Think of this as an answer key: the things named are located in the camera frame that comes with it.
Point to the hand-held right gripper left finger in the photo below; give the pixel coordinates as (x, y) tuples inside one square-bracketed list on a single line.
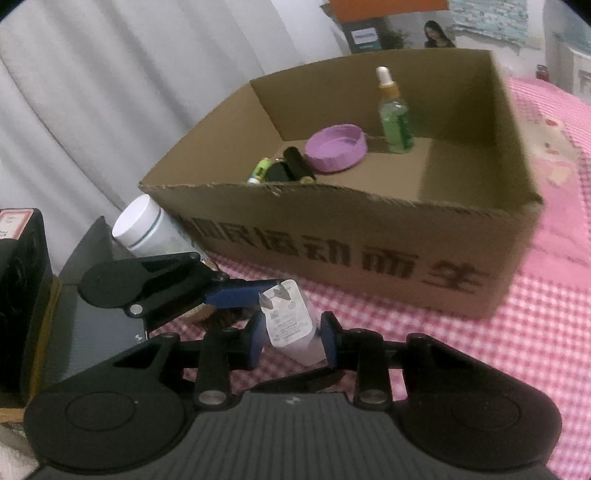
[(256, 342)]

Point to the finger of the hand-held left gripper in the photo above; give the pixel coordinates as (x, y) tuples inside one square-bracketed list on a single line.
[(304, 381), (231, 295)]

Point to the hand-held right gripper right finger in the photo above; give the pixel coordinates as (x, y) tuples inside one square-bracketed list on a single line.
[(328, 339)]

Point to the white charger plug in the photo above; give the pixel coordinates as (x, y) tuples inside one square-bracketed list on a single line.
[(288, 323)]

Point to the printed cardboard box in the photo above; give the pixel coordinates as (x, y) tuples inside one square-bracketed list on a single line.
[(346, 230)]

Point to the green lip balm tube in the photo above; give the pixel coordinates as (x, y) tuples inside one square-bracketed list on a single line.
[(259, 171)]

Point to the black tape roll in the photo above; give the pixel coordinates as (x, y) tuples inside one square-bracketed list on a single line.
[(291, 164)]

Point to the green dropper bottle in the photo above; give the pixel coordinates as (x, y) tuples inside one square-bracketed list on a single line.
[(396, 124)]

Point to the white lidded jar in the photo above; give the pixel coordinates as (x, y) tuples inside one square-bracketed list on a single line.
[(138, 221)]

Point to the pink checkered tablecloth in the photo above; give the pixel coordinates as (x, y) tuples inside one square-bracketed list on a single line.
[(531, 346)]

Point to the white curtain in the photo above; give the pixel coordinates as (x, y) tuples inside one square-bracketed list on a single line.
[(115, 92)]

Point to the blue and white carton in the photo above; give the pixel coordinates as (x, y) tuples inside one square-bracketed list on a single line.
[(364, 37)]

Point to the orange board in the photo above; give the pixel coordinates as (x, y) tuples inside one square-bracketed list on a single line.
[(388, 8)]

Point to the small red jar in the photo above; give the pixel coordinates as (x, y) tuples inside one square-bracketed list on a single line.
[(541, 73)]

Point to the patterned hanging cloth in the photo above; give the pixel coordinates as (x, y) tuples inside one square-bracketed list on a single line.
[(489, 18)]

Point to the white cabinet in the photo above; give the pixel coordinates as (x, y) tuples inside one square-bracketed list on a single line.
[(572, 64)]

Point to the wall poster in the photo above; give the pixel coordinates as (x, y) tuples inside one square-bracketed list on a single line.
[(438, 34)]

